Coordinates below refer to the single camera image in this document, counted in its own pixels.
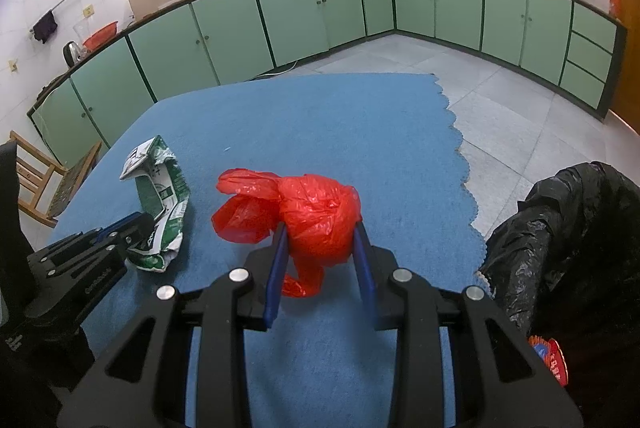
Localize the red plastic bag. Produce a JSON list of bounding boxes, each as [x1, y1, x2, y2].
[[211, 168, 362, 299]]

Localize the wooden chair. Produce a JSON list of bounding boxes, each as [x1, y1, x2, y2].
[[10, 130, 104, 229]]

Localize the red and blue printed wrapper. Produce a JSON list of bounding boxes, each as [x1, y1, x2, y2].
[[527, 335, 571, 387]]

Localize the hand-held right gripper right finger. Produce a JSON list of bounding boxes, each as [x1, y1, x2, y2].
[[352, 223, 586, 428]]

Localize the blue foam mat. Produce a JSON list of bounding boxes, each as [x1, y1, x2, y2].
[[47, 73, 489, 428]]

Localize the dark hanging cloth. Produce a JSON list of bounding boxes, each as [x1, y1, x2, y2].
[[32, 11, 59, 45]]

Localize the brown wooden door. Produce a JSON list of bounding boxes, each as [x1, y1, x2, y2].
[[607, 0, 640, 135]]

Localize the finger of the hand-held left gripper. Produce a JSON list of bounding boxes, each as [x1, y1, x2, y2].
[[26, 212, 144, 280], [31, 212, 156, 315]]

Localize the red plastic basin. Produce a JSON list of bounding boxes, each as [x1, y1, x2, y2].
[[82, 22, 120, 50]]

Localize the green lower kitchen cabinets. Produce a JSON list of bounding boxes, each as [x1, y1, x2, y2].
[[27, 0, 627, 169]]

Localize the black lined trash bin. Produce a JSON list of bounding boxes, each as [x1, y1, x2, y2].
[[477, 162, 640, 428]]

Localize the green and white crushed carton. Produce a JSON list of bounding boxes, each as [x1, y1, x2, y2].
[[119, 135, 192, 274]]

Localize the steel electric kettle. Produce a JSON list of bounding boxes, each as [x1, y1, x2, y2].
[[62, 40, 84, 68]]

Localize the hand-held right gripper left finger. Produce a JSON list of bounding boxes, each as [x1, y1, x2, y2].
[[57, 223, 290, 428]]

